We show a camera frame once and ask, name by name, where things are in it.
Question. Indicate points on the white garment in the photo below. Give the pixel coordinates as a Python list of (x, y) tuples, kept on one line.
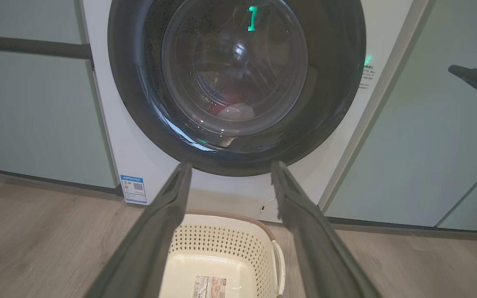
[(236, 112)]

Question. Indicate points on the blue energy label sticker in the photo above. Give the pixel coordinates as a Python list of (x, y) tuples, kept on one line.
[(134, 189)]

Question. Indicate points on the red garment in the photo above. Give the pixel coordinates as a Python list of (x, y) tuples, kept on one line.
[(218, 106)]

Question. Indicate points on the round white filter cover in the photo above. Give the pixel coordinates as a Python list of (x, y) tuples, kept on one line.
[(268, 209)]

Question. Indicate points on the washing machine door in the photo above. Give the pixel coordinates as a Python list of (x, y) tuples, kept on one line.
[(139, 103)]

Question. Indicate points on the white front-load washing machine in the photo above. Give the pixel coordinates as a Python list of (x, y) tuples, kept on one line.
[(147, 165)]

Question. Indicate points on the printed basket label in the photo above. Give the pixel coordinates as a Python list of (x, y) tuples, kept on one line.
[(209, 287)]

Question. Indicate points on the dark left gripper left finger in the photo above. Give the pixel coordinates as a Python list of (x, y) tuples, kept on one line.
[(151, 240)]

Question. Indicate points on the pale green cabinet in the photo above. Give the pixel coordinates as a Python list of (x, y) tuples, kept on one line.
[(408, 145), (35, 116)]

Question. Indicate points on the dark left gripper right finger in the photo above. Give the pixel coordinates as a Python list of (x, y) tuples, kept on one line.
[(317, 248)]

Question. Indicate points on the white basket with brown rim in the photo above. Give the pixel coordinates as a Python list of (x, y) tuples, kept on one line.
[(222, 248)]

